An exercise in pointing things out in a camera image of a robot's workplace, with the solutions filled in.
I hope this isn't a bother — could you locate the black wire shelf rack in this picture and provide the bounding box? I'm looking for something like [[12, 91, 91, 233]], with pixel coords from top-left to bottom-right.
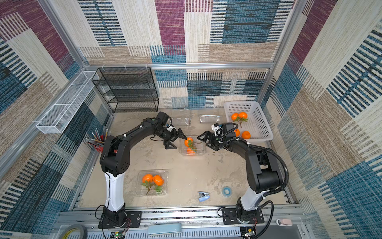
[[92, 67, 159, 113]]

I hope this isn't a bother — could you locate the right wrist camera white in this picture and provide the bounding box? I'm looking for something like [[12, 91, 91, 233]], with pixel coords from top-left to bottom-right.
[[211, 123, 223, 136]]

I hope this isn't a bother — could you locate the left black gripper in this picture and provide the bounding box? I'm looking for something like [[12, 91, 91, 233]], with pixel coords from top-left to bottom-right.
[[157, 129, 189, 150]]

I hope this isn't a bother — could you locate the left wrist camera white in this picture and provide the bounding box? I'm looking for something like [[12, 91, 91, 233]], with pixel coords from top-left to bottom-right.
[[167, 125, 175, 132]]

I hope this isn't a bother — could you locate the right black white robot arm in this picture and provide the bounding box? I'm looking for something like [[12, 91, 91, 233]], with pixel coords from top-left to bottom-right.
[[197, 123, 289, 224]]

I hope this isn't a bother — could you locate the blue tape roll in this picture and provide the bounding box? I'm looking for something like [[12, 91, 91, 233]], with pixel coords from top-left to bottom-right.
[[222, 186, 232, 197]]

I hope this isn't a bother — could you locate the clear clamshell container back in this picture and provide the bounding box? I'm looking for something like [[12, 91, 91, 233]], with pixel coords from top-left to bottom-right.
[[199, 115, 221, 124]]

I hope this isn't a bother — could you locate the white plastic perforated basket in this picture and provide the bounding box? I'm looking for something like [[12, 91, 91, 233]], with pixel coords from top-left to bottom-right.
[[224, 101, 274, 143]]

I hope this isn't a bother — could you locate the clear clamshell container front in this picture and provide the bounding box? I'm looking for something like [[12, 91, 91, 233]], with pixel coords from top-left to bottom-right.
[[135, 169, 169, 197]]

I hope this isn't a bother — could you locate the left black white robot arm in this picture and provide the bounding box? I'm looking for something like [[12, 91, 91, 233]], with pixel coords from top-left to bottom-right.
[[98, 112, 187, 229]]

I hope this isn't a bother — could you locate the pink white small device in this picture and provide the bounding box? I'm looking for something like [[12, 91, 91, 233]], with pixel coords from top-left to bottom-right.
[[276, 219, 293, 227]]

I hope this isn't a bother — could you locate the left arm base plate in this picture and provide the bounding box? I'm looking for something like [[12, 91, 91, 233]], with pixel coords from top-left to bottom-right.
[[98, 210, 142, 229]]

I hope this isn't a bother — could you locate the orange pair with leaves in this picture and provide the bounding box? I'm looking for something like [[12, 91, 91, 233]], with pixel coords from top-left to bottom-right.
[[231, 112, 248, 127]]

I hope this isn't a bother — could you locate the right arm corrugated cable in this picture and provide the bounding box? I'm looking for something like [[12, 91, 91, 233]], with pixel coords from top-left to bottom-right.
[[247, 144, 289, 239]]

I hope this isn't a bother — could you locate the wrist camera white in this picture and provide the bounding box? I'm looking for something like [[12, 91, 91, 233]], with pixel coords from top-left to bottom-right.
[[211, 123, 223, 136], [167, 125, 175, 132]]

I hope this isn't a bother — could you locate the clear clamshell container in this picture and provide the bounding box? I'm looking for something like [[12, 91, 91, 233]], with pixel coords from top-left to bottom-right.
[[199, 115, 221, 124], [179, 136, 206, 156], [135, 169, 169, 197], [172, 117, 191, 127]]

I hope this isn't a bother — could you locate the grey tape roll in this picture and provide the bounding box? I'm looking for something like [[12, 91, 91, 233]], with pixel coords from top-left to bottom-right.
[[58, 223, 88, 239]]

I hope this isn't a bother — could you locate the white wire mesh tray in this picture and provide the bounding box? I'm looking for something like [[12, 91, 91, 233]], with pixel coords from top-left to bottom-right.
[[36, 71, 96, 134]]

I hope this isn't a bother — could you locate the red pencil cup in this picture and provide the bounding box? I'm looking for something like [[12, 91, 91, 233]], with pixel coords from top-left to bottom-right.
[[84, 126, 108, 153]]

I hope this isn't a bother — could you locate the blue stapler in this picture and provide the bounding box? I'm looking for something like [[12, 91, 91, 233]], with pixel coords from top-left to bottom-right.
[[198, 191, 210, 202]]

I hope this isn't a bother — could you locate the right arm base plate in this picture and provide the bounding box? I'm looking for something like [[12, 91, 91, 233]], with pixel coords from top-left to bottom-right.
[[219, 207, 265, 225]]

